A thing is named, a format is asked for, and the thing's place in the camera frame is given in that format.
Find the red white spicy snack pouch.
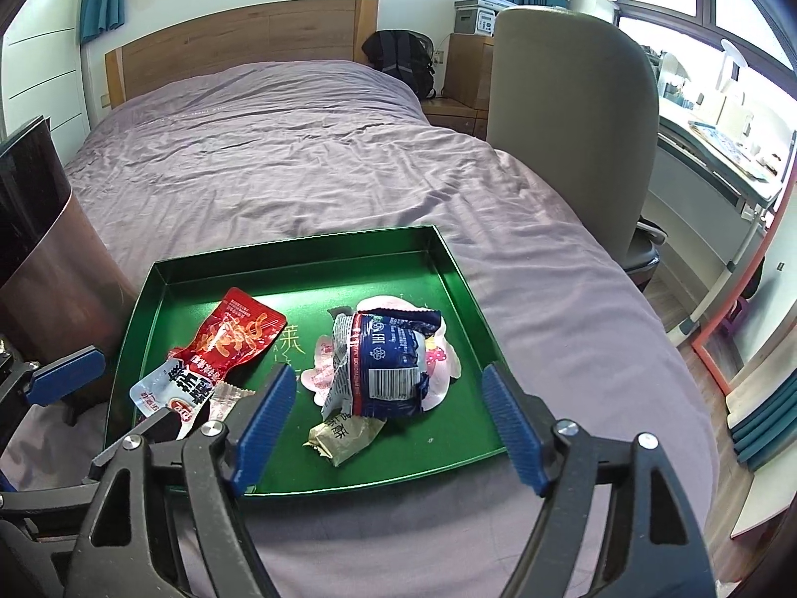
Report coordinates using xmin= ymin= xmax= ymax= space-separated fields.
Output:
xmin=129 ymin=288 xmax=288 ymax=438

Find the beige sesame candy packet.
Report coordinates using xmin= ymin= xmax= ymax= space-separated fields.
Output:
xmin=304 ymin=413 xmax=385 ymax=467

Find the blue silver snack bag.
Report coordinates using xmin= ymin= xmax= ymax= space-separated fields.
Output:
xmin=321 ymin=308 xmax=443 ymax=420

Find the red rectangular snack packet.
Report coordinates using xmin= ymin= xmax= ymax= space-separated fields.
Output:
xmin=165 ymin=409 xmax=182 ymax=438

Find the pink striped snack packet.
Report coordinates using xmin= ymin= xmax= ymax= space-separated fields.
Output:
xmin=208 ymin=381 xmax=254 ymax=421

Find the green metal tray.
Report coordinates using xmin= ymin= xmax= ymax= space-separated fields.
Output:
xmin=106 ymin=225 xmax=504 ymax=497

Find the purple bed sheet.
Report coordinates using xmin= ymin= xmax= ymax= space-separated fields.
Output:
xmin=65 ymin=61 xmax=719 ymax=597

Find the white desk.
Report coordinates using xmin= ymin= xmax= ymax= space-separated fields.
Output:
xmin=643 ymin=99 xmax=782 ymax=344

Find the wooden headboard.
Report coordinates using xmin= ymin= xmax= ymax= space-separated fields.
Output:
xmin=104 ymin=0 xmax=378 ymax=108

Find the beige office chair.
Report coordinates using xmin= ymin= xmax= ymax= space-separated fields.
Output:
xmin=486 ymin=5 xmax=666 ymax=288

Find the wooden nightstand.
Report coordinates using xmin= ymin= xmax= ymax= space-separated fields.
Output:
xmin=423 ymin=34 xmax=493 ymax=139

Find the black backpack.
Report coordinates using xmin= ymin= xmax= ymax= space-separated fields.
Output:
xmin=362 ymin=30 xmax=435 ymax=101

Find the grey printer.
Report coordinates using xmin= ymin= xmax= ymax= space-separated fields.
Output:
xmin=454 ymin=0 xmax=514 ymax=36

